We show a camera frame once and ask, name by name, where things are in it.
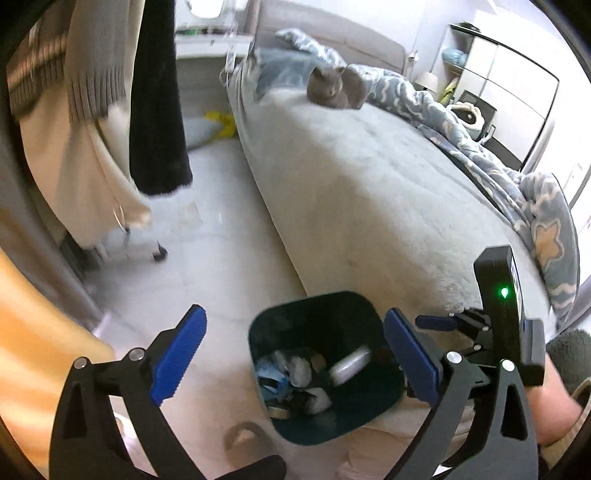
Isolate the bedside lamp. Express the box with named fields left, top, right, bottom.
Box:
left=414, top=72, right=439, bottom=94

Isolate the blue patterned fleece blanket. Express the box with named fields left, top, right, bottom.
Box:
left=274, top=27, right=581, bottom=324

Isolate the grey upholstered headboard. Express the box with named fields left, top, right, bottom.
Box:
left=245, top=1, right=407, bottom=74

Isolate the bubble wrap bundle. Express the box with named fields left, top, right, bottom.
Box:
left=254, top=358, right=291, bottom=404

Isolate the yellow bag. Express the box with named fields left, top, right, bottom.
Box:
left=204, top=110, right=238, bottom=140

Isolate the cardboard tape roll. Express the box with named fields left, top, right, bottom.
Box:
left=266, top=401, right=291, bottom=420

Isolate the white dressing table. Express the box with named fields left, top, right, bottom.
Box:
left=174, top=27, right=256, bottom=121

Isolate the white clothes rack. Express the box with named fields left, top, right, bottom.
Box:
left=91, top=225, right=168, bottom=264

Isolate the bed with grey sheet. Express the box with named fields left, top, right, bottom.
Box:
left=228, top=57, right=555, bottom=333

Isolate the grey pillow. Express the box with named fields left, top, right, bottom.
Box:
left=253, top=48, right=327, bottom=99

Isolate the round vanity mirror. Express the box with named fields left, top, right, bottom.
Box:
left=185, top=0, right=226, bottom=20

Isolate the grey cat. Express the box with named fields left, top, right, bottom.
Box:
left=307, top=66, right=368, bottom=110

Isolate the white wardrobe with black trim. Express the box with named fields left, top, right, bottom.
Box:
left=442, top=24, right=560, bottom=171

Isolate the grey knit cardigan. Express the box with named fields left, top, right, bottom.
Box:
left=7, top=1, right=130, bottom=122

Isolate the white cat bed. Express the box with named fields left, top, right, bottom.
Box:
left=448, top=102, right=485, bottom=141

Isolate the beige coat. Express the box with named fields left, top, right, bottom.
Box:
left=13, top=1, right=151, bottom=247

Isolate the dark green trash bin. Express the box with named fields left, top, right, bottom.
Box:
left=249, top=291, right=405, bottom=446

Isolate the black garment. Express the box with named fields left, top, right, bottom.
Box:
left=129, top=0, right=192, bottom=197

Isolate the person's right hand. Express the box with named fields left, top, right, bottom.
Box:
left=527, top=361, right=583, bottom=446

